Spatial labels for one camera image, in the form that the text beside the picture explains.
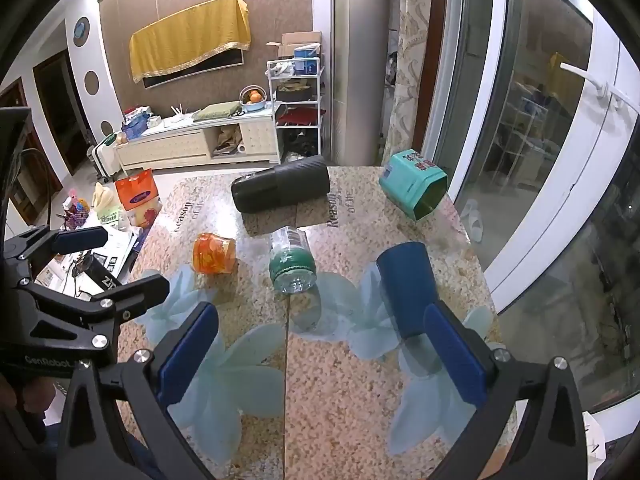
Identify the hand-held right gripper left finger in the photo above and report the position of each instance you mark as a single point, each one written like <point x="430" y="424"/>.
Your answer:
<point x="187" y="355"/>

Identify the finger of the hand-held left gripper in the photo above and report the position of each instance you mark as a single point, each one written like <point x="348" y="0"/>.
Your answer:
<point x="80" y="240"/>
<point x="145" y="290"/>

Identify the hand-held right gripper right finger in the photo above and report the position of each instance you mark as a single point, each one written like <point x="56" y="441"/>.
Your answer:
<point x="455" y="355"/>

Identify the dark blue cup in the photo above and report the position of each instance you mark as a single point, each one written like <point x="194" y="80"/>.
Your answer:
<point x="405" y="280"/>

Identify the orange patterned glass cup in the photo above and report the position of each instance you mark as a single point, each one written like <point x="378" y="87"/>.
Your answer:
<point x="212" y="255"/>

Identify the large black ribbed cup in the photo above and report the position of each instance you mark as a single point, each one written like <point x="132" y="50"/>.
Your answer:
<point x="280" y="185"/>

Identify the teal hexagonal cup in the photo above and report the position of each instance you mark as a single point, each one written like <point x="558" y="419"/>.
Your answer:
<point x="405" y="180"/>

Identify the pile of papers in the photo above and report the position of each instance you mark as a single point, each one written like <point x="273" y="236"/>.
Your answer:
<point x="120" y="245"/>

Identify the orange paper bag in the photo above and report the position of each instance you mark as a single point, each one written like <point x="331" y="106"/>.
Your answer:
<point x="137" y="197"/>

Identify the white suitcase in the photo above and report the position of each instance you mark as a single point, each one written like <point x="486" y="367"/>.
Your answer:
<point x="105" y="157"/>

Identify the blue plastic basket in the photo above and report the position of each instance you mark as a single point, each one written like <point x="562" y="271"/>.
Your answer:
<point x="134" y="127"/>

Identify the white television cabinet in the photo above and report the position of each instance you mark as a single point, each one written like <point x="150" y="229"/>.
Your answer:
<point x="165" y="147"/>

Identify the white slippers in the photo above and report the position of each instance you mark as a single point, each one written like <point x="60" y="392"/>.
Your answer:
<point x="470" y="220"/>

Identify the clear bottle with green label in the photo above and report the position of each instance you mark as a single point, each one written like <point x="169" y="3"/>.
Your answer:
<point x="292" y="262"/>

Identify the green cushion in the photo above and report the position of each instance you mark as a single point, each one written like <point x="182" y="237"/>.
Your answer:
<point x="217" y="110"/>

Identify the black television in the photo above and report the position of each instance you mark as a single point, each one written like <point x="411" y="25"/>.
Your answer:
<point x="200" y="67"/>

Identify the fruit basket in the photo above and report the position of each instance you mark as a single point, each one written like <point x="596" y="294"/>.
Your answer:
<point x="252" y="102"/>

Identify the white shelf rack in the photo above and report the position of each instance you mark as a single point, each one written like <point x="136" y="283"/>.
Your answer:
<point x="271" y="110"/>

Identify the red cloth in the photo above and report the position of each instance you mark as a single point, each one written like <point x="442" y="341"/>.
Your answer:
<point x="297" y="118"/>

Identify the yellow cloth cover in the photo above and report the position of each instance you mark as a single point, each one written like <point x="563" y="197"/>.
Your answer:
<point x="190" y="35"/>

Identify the patterned curtain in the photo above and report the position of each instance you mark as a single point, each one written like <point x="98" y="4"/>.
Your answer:
<point x="407" y="85"/>

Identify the blue box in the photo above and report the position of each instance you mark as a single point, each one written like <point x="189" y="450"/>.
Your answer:
<point x="306" y="65"/>

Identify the grey standing air conditioner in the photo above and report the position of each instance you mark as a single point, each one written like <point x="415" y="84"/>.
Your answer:
<point x="360" y="85"/>

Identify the cardboard box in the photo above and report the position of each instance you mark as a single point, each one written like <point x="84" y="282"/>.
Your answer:
<point x="300" y="40"/>

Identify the round blue wall ornament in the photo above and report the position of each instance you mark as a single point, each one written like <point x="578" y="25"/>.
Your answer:
<point x="81" y="29"/>

